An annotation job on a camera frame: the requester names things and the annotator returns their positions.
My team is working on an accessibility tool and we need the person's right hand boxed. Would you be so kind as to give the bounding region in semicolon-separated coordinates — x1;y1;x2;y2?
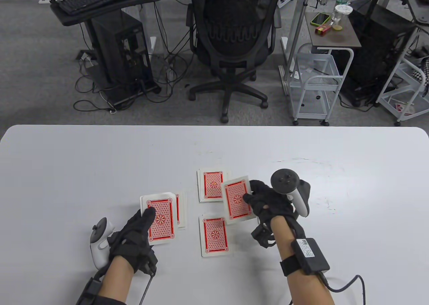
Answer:
242;179;299;248

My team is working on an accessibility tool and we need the person's left hand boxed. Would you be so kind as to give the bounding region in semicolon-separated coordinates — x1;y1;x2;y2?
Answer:
107;207;158;275

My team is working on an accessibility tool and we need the red-backed playing card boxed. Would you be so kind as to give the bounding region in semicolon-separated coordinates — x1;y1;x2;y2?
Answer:
199;215;231;258
221;176;258;225

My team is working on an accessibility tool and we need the stack of red-backed cards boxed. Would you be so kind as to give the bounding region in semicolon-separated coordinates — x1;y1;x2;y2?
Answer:
140;192;178;246

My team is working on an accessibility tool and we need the card pile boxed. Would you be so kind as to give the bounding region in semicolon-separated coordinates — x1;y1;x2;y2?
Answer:
197;168;232;203
174;192;187;230

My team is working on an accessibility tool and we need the person's left forearm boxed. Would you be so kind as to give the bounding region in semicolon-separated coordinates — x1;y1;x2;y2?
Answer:
97;255;134;304

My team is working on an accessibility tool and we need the person's right forearm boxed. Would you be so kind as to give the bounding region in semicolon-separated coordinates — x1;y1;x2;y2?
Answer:
270;216;335;305

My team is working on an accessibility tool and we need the grey tracking controller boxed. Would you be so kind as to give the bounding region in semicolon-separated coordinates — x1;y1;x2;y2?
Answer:
89;217;116;270
271;169;311;217

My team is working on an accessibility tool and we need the brown side table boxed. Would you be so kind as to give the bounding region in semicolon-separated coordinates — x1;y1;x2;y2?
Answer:
304;12;362;49

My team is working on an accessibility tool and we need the black mesh office chair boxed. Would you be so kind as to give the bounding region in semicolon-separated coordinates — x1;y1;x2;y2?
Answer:
186;0;283;124

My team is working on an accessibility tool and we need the black computer tower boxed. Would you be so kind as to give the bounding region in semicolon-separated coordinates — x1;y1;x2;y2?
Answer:
90;11;155;95
339;0;419;108

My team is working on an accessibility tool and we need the green-cased phone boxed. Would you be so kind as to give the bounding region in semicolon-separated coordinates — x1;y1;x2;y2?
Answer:
310;12;330;26

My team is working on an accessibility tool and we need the black white checkered cloth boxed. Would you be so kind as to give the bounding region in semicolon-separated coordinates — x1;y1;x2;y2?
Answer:
411;59;429;86

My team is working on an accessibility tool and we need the glass jar white lid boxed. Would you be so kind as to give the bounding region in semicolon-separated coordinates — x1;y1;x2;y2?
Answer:
332;5;353;31

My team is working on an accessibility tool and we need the black wrist module cable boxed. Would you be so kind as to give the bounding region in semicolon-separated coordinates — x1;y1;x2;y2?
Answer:
318;273;366;305
139;273;155;305

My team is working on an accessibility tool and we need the white wire cart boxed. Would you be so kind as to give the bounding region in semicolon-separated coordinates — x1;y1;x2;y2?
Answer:
375;32;429;126
288;43;355;127

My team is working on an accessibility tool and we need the tangle of black floor cables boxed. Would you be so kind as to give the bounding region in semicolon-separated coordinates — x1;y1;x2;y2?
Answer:
73;49;189;114

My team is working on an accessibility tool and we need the silver metal post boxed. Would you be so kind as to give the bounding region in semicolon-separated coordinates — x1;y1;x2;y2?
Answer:
279;0;314;96

